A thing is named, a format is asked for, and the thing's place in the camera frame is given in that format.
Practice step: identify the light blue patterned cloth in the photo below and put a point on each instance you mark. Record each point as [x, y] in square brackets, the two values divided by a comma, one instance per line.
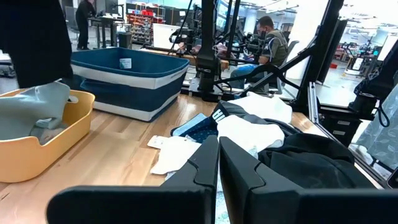
[222, 205]

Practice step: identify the wooden background table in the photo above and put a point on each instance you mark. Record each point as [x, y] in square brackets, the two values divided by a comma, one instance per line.
[186, 57]

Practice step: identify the blue fabric basket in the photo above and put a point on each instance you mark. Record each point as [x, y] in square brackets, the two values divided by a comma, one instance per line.
[130, 96]

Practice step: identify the pile of dark clothes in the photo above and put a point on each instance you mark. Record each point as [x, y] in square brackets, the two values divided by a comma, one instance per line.
[199, 132]

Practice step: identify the white sock with label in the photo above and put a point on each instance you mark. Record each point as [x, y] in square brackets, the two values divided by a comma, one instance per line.
[174, 155]

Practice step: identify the dark background desk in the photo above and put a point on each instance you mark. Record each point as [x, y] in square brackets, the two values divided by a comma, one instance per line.
[107, 21]

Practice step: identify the white board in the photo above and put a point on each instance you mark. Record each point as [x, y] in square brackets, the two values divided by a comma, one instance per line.
[164, 35]

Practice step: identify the shelf with red bins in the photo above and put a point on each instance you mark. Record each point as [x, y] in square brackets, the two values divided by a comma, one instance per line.
[144, 21]

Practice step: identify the black metal rig frame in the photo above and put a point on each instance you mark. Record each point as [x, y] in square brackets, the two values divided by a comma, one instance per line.
[320, 46]

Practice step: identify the black Puma underwear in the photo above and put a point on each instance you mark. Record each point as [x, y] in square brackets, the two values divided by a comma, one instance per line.
[311, 161]

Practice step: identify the orange plastic bin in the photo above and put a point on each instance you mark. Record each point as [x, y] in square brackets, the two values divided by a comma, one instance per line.
[46, 155]

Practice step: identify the large white cloth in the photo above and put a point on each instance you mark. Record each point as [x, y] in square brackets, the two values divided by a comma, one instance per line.
[264, 107]

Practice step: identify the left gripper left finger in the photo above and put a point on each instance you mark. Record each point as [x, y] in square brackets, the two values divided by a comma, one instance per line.
[140, 205]

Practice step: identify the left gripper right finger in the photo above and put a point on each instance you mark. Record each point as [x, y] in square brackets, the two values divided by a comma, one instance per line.
[311, 208]

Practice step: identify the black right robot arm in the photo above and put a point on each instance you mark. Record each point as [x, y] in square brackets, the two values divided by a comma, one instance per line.
[207, 56]

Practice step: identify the small white cloth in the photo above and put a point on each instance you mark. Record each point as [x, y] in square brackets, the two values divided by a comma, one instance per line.
[248, 133]

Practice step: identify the black trash bin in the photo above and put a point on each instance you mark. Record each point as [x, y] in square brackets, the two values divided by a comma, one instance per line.
[125, 40]

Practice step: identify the grey sock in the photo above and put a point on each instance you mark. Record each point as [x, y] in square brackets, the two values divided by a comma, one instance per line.
[25, 112]

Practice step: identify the black box with labels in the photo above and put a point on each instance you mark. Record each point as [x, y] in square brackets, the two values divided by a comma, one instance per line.
[340, 124]

